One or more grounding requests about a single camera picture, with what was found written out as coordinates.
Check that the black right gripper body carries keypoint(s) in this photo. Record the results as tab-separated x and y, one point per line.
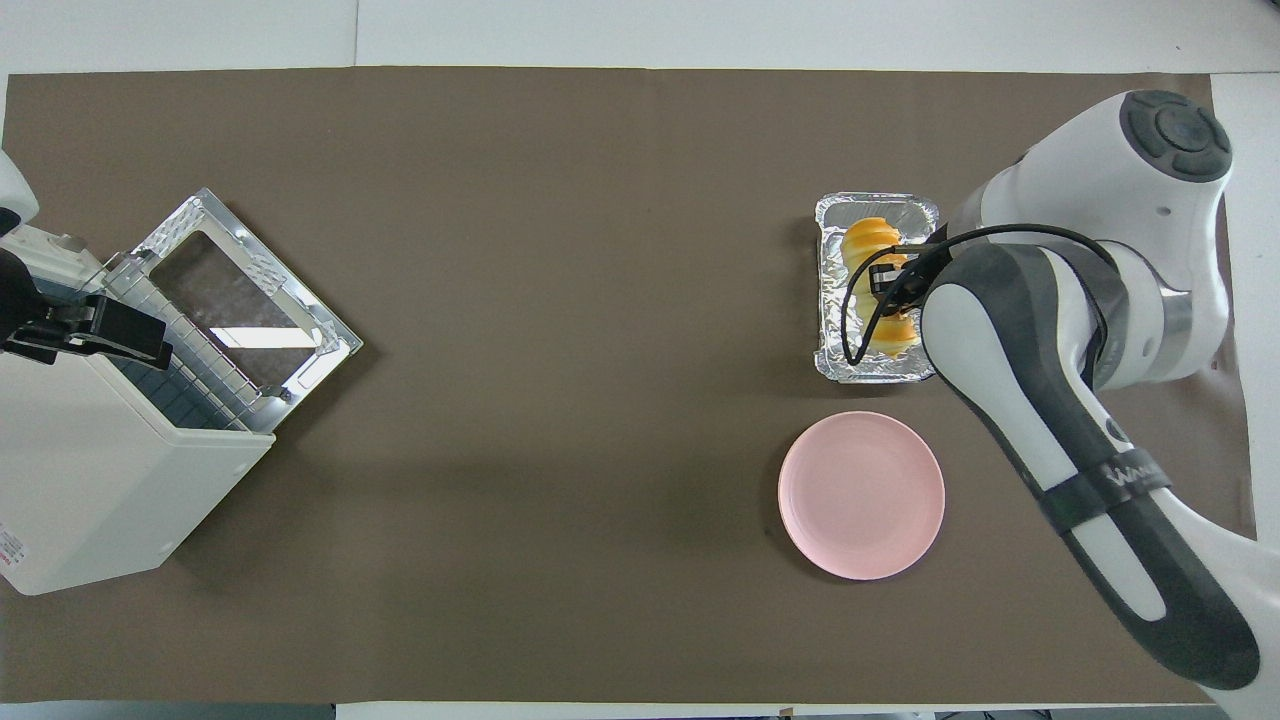
920	275

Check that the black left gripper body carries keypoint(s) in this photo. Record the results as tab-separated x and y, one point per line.
25	300

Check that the yellow ridged bread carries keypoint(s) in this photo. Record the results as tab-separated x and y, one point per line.
868	240

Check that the aluminium foil tray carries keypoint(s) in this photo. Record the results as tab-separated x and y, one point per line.
832	300

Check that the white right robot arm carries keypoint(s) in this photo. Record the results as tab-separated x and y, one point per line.
1060	330

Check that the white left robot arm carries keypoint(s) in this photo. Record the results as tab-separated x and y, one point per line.
12	195

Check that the silver glass oven door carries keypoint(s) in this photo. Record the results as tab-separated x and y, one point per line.
240	300

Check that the white toaster oven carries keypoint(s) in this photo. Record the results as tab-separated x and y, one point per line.
95	470

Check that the pink round plate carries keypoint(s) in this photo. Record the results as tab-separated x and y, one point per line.
861	495

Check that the brown table mat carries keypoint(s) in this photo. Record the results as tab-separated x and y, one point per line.
560	400

